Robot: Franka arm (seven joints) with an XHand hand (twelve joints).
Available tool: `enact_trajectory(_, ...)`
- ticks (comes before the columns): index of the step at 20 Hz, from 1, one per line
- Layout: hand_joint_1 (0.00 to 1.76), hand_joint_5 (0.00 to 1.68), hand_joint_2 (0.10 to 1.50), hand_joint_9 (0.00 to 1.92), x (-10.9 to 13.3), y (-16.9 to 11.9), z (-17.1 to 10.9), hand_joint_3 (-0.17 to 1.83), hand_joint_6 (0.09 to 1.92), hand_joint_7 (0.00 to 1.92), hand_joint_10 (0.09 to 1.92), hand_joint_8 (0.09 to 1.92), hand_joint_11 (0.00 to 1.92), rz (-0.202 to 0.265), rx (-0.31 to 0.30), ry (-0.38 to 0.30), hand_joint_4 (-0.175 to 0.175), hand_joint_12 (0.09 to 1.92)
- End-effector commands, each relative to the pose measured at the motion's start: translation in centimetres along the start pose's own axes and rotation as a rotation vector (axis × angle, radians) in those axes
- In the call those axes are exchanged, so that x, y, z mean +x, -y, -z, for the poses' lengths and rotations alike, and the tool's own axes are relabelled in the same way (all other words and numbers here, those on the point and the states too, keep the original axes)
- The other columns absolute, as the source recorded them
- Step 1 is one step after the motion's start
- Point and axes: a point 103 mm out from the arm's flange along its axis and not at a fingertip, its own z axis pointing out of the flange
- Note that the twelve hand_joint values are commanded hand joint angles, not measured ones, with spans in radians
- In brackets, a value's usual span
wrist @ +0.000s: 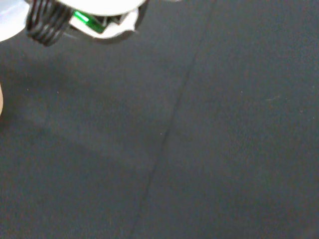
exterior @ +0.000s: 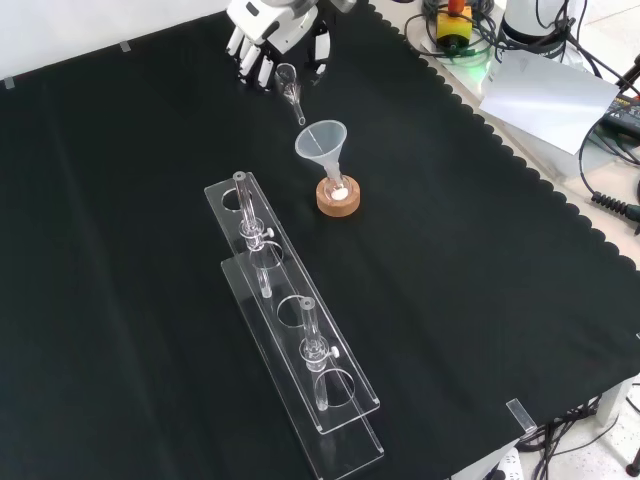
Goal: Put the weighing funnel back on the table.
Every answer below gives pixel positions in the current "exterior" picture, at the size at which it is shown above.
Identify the clear acrylic funnel stand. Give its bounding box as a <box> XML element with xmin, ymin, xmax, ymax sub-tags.
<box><xmin>203</xmin><ymin>170</ymin><xmax>387</xmax><ymax>480</ymax></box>

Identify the cork ring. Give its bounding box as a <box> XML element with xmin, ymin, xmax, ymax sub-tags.
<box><xmin>315</xmin><ymin>174</ymin><xmax>362</xmax><ymax>218</ymax></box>

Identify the clear tape strip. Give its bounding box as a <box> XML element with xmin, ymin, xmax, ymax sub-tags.
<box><xmin>505</xmin><ymin>397</ymin><xmax>537</xmax><ymax>434</ymax></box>

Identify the clear glass weighing funnel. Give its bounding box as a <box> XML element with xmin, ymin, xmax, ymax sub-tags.
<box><xmin>273</xmin><ymin>62</ymin><xmax>308</xmax><ymax>127</ymax></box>

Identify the black coiled cable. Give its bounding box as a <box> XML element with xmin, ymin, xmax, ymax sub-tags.
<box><xmin>578</xmin><ymin>119</ymin><xmax>640</xmax><ymax>222</ymax></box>

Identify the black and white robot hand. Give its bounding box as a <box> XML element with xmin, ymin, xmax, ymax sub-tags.
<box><xmin>224</xmin><ymin>0</ymin><xmax>334</xmax><ymax>92</ymax></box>

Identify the black cloth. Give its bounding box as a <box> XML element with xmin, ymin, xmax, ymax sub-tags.
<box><xmin>0</xmin><ymin>3</ymin><xmax>640</xmax><ymax>480</ymax></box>

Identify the clear round-bottom flask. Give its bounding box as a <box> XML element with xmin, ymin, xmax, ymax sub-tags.
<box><xmin>322</xmin><ymin>167</ymin><xmax>352</xmax><ymax>203</ymax></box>

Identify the white table leg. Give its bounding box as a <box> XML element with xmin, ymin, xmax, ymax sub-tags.
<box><xmin>596</xmin><ymin>378</ymin><xmax>635</xmax><ymax>429</ymax></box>

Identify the black device with yellow label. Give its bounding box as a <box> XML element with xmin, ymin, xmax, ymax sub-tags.
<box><xmin>599</xmin><ymin>93</ymin><xmax>640</xmax><ymax>137</ymax></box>

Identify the yellow stop button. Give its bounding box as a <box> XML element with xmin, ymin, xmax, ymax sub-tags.
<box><xmin>435</xmin><ymin>0</ymin><xmax>473</xmax><ymax>54</ymax></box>

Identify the black tripod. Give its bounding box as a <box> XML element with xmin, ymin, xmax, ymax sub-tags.
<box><xmin>615</xmin><ymin>52</ymin><xmax>640</xmax><ymax>99</ymax></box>

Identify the translucent plastic funnel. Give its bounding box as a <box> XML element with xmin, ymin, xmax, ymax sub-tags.
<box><xmin>294</xmin><ymin>118</ymin><xmax>348</xmax><ymax>182</ymax></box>

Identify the white power strip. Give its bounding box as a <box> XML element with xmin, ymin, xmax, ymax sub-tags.
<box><xmin>481</xmin><ymin>446</ymin><xmax>526</xmax><ymax>480</ymax></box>

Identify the black cable bundle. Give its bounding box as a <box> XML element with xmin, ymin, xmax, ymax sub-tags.
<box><xmin>518</xmin><ymin>394</ymin><xmax>604</xmax><ymax>480</ymax></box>

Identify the pale board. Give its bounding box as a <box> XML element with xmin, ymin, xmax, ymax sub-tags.
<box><xmin>478</xmin><ymin>51</ymin><xmax>622</xmax><ymax>157</ymax></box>

